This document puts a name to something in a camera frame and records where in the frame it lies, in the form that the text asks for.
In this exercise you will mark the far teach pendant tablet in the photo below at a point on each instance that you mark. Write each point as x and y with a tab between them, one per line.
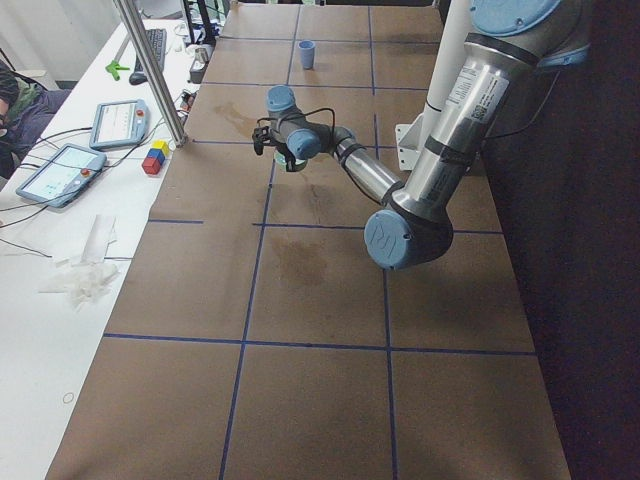
119	124

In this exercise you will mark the light blue plastic cup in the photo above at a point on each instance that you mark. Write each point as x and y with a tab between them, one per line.
306	49

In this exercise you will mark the near teach pendant tablet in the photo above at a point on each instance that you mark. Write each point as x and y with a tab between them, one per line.
64	176

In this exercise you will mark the aluminium frame post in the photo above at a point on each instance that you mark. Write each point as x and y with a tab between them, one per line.
130	17

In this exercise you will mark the crumpled white paper towels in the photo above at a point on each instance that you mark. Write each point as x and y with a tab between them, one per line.
80	270

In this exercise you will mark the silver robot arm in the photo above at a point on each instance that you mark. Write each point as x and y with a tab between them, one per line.
486	49

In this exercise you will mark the red toy block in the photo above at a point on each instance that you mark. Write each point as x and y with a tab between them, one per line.
152	165

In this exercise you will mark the teach pendant tablet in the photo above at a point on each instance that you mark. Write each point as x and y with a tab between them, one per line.
119	124
64	176

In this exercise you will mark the green plastic clamp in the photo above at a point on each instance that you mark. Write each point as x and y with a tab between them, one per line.
114	68

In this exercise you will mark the black computer mouse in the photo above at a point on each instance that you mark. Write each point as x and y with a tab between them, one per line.
137	78

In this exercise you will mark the white camera pole with base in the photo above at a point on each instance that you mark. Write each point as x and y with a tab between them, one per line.
425	100

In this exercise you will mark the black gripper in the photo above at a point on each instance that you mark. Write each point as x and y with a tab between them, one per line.
286	154

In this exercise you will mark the blue toy block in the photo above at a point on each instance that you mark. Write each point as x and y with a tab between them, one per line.
157	154

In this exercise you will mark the metal cylinder can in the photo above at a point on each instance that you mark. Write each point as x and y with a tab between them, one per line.
202	54

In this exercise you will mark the yellow toy block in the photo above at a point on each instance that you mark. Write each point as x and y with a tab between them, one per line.
161	145

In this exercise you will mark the black keyboard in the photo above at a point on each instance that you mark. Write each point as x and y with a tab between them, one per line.
157	39

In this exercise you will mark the brown paper table cover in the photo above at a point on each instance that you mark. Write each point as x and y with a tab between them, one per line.
254	338

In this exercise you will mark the seated person in background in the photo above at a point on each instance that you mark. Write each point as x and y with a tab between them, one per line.
26	110

